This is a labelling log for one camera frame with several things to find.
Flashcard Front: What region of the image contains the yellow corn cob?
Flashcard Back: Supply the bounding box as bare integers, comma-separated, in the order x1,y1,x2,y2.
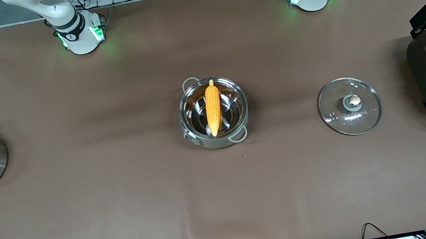
200,78,227,138

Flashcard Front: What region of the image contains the black looped floor cable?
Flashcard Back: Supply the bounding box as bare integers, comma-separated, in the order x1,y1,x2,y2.
359,219,392,239

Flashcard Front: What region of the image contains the glass pot lid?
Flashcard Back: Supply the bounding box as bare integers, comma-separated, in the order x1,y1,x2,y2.
314,72,386,141

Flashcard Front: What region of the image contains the steel pot with handles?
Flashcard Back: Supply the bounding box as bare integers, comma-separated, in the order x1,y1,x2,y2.
174,69,255,155

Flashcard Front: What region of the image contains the brown table mat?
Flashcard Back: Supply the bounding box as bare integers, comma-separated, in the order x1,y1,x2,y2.
0,0,426,239

